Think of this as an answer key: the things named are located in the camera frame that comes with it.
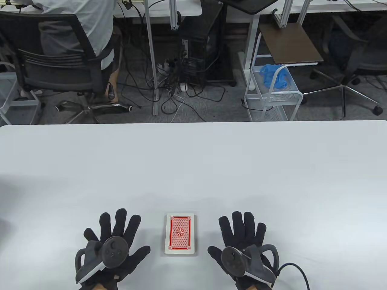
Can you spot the person's left hand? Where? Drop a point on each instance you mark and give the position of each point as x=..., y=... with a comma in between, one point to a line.
x=134, y=261

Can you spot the person's right hand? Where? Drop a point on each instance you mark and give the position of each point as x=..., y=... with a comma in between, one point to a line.
x=239, y=232

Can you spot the deck of red-backed playing cards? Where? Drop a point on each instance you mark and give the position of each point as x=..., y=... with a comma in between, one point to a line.
x=180, y=232

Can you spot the person's left forearm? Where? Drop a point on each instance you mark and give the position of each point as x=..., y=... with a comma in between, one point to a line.
x=101, y=287

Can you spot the person's right forearm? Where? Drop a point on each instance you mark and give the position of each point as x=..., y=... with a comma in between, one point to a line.
x=251, y=287

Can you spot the grey and white left controller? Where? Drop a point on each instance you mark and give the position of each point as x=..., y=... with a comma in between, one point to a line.
x=113, y=252

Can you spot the dark grey right controller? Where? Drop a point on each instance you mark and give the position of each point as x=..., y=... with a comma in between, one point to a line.
x=232, y=261

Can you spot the white plug adapter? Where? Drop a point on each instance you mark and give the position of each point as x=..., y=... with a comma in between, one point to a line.
x=184, y=87

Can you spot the blue plastic bag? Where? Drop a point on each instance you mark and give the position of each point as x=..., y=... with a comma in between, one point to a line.
x=273, y=77

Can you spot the white power strip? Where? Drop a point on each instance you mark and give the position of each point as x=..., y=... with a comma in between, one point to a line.
x=163, y=68

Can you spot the white metal rack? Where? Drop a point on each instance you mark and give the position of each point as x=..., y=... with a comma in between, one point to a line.
x=24, y=102

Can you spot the brown wooden board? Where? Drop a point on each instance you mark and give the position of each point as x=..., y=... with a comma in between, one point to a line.
x=287, y=45

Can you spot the black computer tower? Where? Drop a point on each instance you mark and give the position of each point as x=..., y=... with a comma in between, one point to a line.
x=205, y=39

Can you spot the black mesh office chair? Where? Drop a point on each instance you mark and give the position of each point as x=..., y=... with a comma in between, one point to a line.
x=60, y=65

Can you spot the dark grey office chair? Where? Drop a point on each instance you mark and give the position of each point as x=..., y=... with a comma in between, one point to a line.
x=362, y=57

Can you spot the black tray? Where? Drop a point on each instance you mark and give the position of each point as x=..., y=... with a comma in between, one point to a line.
x=251, y=6

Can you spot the white office desk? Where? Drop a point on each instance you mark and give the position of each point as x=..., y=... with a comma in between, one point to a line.
x=317, y=9
x=163, y=9

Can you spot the long aluminium profile post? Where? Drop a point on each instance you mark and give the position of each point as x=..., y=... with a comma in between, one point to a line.
x=150, y=45

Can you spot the short aluminium profile post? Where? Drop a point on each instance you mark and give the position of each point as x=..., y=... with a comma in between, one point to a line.
x=285, y=15
x=173, y=15
x=303, y=12

